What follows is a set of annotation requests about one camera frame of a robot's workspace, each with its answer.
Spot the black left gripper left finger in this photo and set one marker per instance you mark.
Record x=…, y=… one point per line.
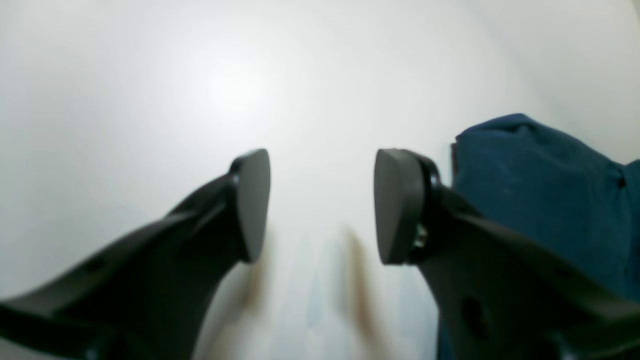
x=145, y=296

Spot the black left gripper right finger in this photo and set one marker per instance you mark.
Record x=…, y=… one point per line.
x=499, y=295

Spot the dark blue t-shirt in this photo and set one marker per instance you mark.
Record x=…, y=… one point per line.
x=556, y=191

